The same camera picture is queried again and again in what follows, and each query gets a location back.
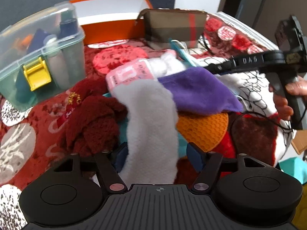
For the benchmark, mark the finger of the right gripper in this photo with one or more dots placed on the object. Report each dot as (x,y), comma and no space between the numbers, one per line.
(262,62)

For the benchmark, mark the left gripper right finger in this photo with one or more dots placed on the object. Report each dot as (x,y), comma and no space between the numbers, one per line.
(207,164)

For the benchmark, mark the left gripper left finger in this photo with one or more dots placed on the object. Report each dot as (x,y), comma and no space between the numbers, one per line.
(109,164)

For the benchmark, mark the white fleece cloth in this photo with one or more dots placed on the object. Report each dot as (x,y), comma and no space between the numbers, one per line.
(151,133)

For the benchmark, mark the purple fleece cloth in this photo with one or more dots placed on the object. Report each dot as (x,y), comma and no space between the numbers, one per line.
(196,90)

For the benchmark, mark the right hand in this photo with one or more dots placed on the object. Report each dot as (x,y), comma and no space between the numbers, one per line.
(297,88)

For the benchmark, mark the orange silicone mat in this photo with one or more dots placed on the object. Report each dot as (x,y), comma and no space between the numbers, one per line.
(205,131)

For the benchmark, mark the dark red knitted cloth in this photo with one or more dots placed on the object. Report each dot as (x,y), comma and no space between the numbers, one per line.
(90,123)

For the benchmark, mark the brown striped pouch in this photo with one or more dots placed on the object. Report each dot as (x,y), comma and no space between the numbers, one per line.
(163,25)

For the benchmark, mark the pink tissue pack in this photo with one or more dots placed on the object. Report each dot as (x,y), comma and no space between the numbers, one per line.
(125,74)

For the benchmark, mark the clear plastic storage box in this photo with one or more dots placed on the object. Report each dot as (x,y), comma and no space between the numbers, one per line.
(42,56)

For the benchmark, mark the orange cardboard box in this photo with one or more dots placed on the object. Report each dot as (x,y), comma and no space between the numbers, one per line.
(105,20)

